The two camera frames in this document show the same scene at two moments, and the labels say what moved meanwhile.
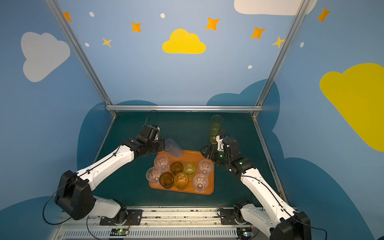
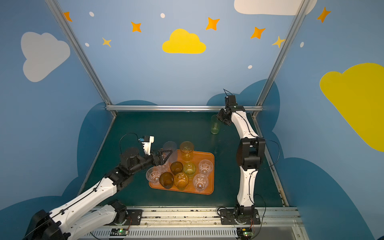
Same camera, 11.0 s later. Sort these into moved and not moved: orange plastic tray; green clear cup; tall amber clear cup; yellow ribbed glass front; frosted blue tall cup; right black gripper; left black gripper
Moved: frosted blue tall cup; left black gripper; right black gripper; yellow ribbed glass front
Not moved: green clear cup; tall amber clear cup; orange plastic tray
